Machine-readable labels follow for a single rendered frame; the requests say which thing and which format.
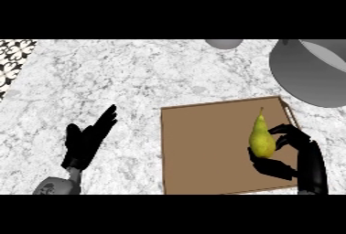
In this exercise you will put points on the brown wooden tray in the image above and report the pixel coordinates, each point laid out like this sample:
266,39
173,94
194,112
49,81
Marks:
212,149

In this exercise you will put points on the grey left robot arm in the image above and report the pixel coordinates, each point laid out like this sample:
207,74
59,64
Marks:
61,184

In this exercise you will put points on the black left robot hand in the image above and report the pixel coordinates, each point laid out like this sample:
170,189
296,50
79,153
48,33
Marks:
86,143

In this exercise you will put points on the yellow-green pear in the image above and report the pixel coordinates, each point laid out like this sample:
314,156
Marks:
262,140

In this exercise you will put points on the grey metal pot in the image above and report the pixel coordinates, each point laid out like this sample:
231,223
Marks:
311,71

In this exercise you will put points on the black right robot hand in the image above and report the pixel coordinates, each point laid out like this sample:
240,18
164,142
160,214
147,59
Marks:
308,164

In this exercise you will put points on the grey round object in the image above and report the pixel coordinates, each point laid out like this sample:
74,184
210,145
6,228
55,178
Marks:
223,43

